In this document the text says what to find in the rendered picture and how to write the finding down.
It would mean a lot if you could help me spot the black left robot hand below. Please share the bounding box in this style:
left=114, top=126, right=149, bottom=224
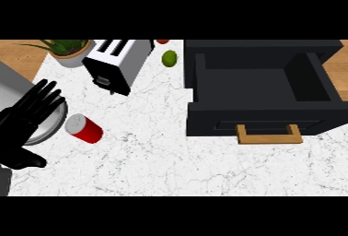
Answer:
left=0, top=78, right=67, bottom=171

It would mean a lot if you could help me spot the green lime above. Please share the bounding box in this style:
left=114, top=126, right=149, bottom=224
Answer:
left=162, top=50, right=179, bottom=68

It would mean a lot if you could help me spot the black open drawer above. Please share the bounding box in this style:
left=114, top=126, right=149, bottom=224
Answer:
left=185, top=52, right=348, bottom=137

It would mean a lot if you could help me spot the grey round plate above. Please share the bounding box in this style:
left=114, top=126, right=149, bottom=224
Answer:
left=24, top=100, right=70, bottom=147

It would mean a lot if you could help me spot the potted green plant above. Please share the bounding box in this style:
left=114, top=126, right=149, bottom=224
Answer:
left=18, top=40, right=96, bottom=69

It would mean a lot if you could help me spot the wooden drawer handle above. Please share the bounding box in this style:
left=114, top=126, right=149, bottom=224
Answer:
left=235, top=124, right=306, bottom=145

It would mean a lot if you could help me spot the white and black toaster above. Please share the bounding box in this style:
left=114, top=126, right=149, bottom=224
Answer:
left=81, top=40, right=157, bottom=97

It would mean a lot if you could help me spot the red can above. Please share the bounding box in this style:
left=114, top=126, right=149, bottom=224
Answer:
left=64, top=112, right=105, bottom=145

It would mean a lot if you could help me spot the black cabinet body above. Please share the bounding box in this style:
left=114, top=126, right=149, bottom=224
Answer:
left=183, top=40, right=345, bottom=90

